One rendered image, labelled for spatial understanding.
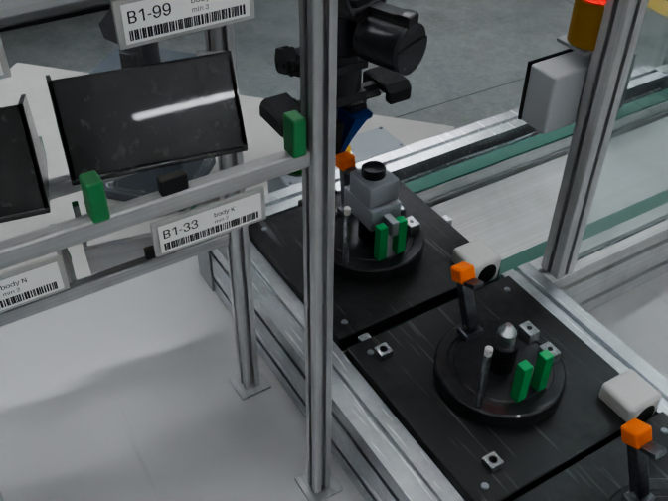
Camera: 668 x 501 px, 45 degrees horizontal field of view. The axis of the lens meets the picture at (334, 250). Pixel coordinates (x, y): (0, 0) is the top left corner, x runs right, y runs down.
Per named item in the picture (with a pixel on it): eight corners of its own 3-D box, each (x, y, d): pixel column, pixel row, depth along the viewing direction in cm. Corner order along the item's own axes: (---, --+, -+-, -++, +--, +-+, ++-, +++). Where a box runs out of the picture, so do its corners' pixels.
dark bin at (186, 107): (61, 142, 82) (43, 70, 80) (186, 119, 86) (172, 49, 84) (72, 186, 57) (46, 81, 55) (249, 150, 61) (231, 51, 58)
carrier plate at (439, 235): (245, 237, 108) (244, 225, 107) (392, 184, 118) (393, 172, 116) (338, 351, 93) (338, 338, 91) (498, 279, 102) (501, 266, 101)
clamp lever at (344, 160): (337, 206, 106) (333, 154, 102) (350, 201, 107) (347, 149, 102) (352, 217, 103) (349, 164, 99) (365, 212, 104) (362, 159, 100)
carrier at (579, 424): (345, 360, 92) (348, 279, 84) (506, 286, 101) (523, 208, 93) (480, 524, 76) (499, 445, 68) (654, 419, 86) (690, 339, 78)
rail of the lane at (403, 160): (199, 273, 116) (191, 214, 109) (632, 111, 152) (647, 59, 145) (216, 296, 112) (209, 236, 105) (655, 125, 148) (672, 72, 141)
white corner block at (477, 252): (448, 271, 104) (451, 247, 101) (476, 259, 105) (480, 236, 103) (471, 292, 101) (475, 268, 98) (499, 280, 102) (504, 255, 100)
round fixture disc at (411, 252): (295, 234, 106) (294, 222, 104) (383, 201, 111) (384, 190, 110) (352, 297, 97) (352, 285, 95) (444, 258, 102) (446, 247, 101)
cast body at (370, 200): (342, 205, 102) (344, 159, 97) (371, 194, 103) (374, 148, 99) (380, 242, 96) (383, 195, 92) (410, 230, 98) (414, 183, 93)
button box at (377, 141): (267, 195, 124) (265, 161, 120) (380, 156, 132) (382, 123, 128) (289, 219, 119) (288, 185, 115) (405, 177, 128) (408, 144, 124)
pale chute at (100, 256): (90, 275, 97) (82, 240, 97) (198, 250, 100) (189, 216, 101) (83, 250, 70) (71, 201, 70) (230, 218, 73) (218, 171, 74)
